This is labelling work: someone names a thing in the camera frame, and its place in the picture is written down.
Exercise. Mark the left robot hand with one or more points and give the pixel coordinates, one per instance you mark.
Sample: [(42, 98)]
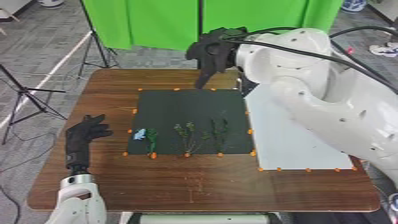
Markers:
[(81, 140)]

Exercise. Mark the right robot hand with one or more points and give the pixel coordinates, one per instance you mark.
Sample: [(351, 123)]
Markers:
[(214, 53)]

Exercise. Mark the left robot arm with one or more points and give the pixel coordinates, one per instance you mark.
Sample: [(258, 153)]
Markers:
[(77, 200)]

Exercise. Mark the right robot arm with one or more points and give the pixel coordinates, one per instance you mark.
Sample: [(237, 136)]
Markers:
[(331, 106)]

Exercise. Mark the blue flower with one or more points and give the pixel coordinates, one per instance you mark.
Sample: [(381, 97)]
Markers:
[(141, 134)]

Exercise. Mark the green sprig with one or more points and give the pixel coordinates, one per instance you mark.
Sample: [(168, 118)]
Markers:
[(187, 136), (152, 140), (219, 133)]

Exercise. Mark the black tripod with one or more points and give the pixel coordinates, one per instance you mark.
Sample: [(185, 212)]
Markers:
[(29, 96)]

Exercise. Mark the dark mat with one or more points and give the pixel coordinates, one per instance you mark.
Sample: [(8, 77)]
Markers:
[(189, 110)]

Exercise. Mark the black light stand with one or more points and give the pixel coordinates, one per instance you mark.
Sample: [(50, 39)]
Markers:
[(95, 43)]

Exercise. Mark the blue and white vase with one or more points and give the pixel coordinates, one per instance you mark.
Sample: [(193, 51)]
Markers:
[(50, 2), (354, 5)]

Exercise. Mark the white sheet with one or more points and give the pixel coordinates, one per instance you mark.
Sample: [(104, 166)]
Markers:
[(290, 146)]

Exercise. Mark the pale grey bar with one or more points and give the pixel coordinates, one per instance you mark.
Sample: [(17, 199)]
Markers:
[(201, 219)]

